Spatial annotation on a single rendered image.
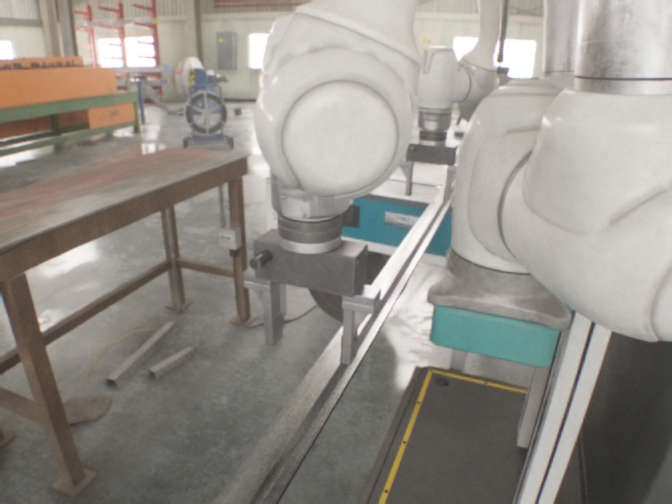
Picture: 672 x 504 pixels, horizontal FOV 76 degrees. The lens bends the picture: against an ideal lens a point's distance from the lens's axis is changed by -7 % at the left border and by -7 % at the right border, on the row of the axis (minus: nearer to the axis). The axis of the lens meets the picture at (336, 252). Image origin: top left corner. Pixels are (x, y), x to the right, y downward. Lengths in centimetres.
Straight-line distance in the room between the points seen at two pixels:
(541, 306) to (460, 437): 71
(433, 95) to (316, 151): 97
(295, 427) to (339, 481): 95
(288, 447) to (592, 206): 43
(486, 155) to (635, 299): 25
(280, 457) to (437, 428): 75
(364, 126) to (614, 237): 20
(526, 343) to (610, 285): 25
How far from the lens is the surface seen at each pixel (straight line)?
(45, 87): 745
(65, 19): 1109
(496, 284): 61
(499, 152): 54
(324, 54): 30
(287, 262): 55
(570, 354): 82
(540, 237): 44
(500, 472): 122
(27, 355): 140
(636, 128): 39
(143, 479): 165
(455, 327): 62
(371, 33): 32
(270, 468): 58
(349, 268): 52
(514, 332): 62
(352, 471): 159
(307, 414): 64
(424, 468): 118
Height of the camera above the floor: 119
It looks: 23 degrees down
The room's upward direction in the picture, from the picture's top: 1 degrees clockwise
